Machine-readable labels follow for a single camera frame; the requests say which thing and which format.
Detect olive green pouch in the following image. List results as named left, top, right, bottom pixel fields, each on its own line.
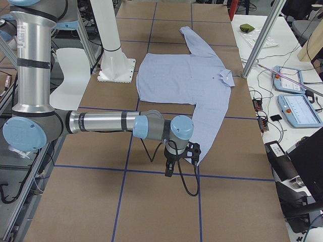
left=239, top=23, right=255, bottom=33

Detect blue teach pendant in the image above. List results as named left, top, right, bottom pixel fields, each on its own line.
left=277, top=94, right=322, bottom=128
left=272, top=66, right=316, bottom=94

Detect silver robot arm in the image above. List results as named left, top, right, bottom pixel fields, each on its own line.
left=3, top=1, right=200, bottom=177

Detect far blue teach pendant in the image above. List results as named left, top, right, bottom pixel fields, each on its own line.
left=272, top=66, right=316, bottom=94

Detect small black pad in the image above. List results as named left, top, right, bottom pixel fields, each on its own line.
left=270, top=114, right=282, bottom=122

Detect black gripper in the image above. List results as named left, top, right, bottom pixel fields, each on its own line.
left=164, top=150, right=180, bottom=177

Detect orange connector board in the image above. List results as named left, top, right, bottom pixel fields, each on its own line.
left=257, top=116, right=269, bottom=133
left=252, top=98, right=263, bottom=111

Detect black box device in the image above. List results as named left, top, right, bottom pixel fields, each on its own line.
left=264, top=141, right=299, bottom=181

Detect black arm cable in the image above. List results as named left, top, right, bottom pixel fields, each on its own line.
left=141, top=139, right=200, bottom=197

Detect light blue striped shirt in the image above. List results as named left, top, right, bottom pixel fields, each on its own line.
left=136, top=26, right=235, bottom=160

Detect near blue teach pendant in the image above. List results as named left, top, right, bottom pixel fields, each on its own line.
left=277, top=94, right=322, bottom=128

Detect white power strip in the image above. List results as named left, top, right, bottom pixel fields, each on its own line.
left=8, top=145, right=30, bottom=159

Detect clear plastic bag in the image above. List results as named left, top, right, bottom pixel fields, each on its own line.
left=239, top=29, right=279, bottom=48

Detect black monitor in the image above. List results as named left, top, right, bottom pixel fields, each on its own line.
left=288, top=129, right=322, bottom=201

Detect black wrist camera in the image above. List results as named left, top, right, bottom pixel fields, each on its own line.
left=183, top=142, right=201, bottom=167

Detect aluminium frame post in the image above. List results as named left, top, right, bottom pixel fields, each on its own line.
left=242, top=0, right=286, bottom=79

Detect thin metal rod tool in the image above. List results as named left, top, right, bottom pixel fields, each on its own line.
left=257, top=64, right=323, bottom=97

